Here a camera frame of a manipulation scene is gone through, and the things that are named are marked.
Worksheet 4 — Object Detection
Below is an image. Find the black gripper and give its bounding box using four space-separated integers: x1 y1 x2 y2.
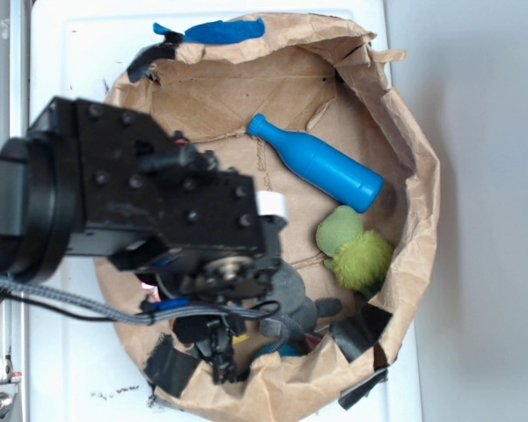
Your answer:
107 132 287 384

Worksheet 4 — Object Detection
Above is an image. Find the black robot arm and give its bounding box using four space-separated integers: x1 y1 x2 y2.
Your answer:
0 98 286 384

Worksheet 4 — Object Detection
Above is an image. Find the grey plush toy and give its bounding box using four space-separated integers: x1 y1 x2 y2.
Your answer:
259 260 342 341

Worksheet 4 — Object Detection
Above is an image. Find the white plastic tray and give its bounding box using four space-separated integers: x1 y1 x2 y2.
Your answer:
24 1 422 421

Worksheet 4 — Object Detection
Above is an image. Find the green plush toy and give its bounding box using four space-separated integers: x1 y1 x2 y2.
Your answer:
315 206 393 298

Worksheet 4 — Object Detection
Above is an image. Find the blue plastic bottle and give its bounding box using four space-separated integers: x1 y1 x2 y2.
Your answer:
247 113 385 213

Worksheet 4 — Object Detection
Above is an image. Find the brown paper bag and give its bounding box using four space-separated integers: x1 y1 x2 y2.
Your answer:
106 13 440 421

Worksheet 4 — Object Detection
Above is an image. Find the grey braided cable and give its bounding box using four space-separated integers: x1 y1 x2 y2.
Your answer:
0 268 291 357

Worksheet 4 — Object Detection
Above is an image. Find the metal corner bracket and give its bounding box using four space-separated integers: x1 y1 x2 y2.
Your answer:
0 383 23 422

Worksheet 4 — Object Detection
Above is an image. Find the aluminium frame rail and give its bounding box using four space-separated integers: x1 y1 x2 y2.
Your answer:
0 0 32 421

